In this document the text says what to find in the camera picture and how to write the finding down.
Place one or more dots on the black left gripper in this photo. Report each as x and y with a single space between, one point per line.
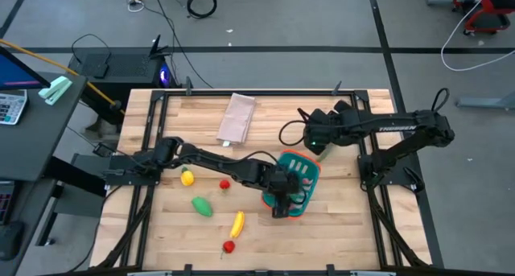
281 185

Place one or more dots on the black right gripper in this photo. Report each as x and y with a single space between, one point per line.
324 129

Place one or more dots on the teal basket with orange rim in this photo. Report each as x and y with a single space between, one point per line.
306 167

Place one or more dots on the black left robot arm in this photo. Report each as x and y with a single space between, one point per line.
217 161

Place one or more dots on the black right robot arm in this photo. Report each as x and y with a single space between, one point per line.
398 128

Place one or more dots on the yellow toy banana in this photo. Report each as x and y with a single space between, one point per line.
237 224

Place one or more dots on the red toy fruit with stem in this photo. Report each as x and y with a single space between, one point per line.
229 246

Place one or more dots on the small red toy strawberry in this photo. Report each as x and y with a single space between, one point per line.
224 184

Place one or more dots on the green toy vegetable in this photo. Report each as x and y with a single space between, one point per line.
202 207

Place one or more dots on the folded beige cloth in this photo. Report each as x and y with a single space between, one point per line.
236 119

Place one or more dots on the yellow toy fruit green top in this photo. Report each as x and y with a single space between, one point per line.
187 178

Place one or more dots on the grey table foot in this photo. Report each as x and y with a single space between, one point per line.
440 1
487 102

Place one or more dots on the small black electronics box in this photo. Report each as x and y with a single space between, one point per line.
104 150

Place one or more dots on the red and black cart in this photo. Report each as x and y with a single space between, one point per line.
495 22

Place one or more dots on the black computer tower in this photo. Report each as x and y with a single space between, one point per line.
120 68

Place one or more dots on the small black flat box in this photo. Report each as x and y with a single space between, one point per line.
95 64

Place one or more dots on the dark grey desk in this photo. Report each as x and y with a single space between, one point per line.
40 135

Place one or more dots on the black computer mouse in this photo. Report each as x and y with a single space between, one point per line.
10 240

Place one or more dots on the dark keyboard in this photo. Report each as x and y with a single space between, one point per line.
5 203

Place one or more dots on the grey desk calculator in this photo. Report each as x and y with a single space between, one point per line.
12 107

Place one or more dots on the computer monitor blue screen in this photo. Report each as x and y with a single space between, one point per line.
16 72

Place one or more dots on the black corner bracket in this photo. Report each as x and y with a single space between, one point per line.
157 95
361 95

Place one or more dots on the black aluminium table frame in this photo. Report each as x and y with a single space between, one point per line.
261 93

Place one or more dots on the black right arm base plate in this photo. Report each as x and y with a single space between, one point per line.
402 175

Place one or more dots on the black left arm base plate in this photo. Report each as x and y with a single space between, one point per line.
92 169

